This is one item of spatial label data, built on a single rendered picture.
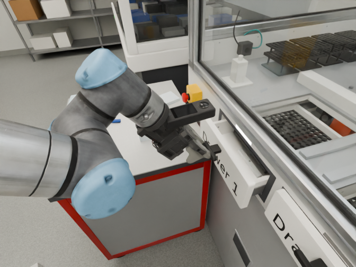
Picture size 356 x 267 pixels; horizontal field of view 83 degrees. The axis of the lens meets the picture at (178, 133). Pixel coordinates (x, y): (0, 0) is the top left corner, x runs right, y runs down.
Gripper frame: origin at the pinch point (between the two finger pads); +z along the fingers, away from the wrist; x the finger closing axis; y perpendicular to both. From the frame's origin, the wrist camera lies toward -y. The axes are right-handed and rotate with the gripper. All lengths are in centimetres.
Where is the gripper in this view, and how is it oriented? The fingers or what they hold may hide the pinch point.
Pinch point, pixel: (206, 148)
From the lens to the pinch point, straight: 55.4
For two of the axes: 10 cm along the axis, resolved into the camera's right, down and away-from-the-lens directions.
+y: -7.6, 6.1, 2.3
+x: 2.9, 6.3, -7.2
